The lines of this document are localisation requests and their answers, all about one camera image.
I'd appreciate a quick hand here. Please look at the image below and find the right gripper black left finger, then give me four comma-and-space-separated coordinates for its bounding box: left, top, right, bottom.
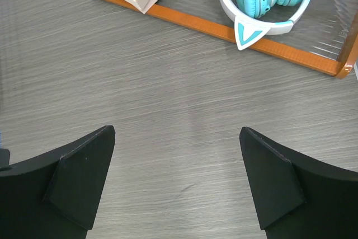
1, 125, 115, 238

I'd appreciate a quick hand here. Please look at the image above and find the orange wooden shelf rack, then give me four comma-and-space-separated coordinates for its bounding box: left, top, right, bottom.
104, 0, 357, 78

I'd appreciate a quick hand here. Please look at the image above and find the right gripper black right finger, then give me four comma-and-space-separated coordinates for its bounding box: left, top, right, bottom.
239, 127, 357, 238

